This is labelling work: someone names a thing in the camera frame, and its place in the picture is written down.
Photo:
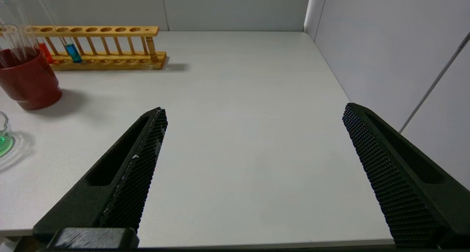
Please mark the test tube with blue pigment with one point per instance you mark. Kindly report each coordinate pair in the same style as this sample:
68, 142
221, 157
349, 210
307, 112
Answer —
74, 53
9, 42

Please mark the wooden test tube rack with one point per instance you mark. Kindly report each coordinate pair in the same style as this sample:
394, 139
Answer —
106, 31

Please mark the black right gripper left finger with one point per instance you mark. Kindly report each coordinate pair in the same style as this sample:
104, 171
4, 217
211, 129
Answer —
125, 182

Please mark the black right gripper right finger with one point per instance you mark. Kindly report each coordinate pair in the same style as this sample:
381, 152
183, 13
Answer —
396, 178

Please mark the red plastic cup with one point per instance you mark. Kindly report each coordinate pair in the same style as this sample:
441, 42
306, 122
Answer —
31, 83

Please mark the clear glass beaker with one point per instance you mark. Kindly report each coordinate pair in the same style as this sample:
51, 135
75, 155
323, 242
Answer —
5, 143

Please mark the test tube with yellow pigment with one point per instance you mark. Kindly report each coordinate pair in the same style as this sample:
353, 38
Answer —
22, 39

